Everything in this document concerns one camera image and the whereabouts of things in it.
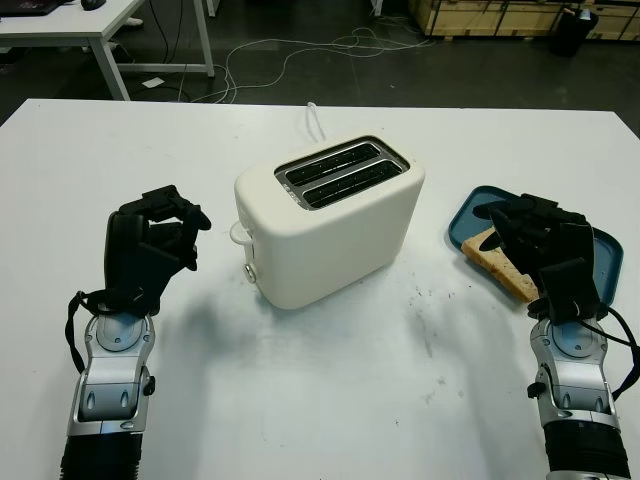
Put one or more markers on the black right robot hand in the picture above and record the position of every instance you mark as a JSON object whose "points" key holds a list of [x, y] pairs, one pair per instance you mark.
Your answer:
{"points": [[575, 240]]}

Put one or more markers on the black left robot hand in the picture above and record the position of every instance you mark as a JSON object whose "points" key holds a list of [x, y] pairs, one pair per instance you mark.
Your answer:
{"points": [[125, 250]]}

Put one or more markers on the slice of bread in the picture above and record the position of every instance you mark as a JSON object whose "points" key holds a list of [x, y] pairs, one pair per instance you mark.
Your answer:
{"points": [[505, 272]]}

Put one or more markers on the white toaster lever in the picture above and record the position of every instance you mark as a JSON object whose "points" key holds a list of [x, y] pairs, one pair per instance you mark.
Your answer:
{"points": [[239, 235]]}

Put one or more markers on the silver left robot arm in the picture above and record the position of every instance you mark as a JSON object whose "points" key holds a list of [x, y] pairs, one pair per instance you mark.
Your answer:
{"points": [[110, 370]]}

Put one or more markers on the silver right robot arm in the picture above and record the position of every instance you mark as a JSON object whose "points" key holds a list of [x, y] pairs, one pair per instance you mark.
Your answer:
{"points": [[575, 370]]}

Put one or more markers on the blue plastic tray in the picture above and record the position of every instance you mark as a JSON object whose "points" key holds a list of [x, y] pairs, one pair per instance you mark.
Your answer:
{"points": [[607, 260]]}

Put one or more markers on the silver toaster dial knob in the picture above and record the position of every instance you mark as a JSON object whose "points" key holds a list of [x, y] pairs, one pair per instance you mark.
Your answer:
{"points": [[249, 272]]}

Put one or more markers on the cream white toaster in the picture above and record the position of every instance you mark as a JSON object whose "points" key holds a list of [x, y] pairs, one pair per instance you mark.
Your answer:
{"points": [[330, 240]]}

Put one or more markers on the white paper sheet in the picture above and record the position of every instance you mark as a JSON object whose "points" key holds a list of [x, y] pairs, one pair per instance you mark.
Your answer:
{"points": [[154, 83]]}

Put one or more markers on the black trash bin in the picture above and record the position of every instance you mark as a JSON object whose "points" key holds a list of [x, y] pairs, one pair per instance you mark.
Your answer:
{"points": [[570, 35]]}

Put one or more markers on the white shoe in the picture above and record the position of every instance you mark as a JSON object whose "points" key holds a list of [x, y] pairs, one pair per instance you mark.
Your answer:
{"points": [[133, 21]]}

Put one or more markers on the white office desk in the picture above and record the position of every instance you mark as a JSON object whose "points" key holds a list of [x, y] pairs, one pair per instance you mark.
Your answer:
{"points": [[75, 22]]}

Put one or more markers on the wooden crate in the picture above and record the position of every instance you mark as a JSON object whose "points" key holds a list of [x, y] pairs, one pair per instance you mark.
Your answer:
{"points": [[500, 17]]}

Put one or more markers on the black computer mouse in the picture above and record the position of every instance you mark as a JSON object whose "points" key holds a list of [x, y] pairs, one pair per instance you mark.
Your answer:
{"points": [[94, 4]]}

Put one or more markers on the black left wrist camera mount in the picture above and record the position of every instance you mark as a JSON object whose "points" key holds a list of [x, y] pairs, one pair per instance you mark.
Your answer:
{"points": [[150, 280]]}

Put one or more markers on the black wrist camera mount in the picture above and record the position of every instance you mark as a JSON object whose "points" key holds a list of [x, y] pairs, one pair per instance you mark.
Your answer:
{"points": [[150, 280], [567, 290]]}

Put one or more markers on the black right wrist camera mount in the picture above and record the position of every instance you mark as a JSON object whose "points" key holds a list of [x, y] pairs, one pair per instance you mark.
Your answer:
{"points": [[567, 290]]}

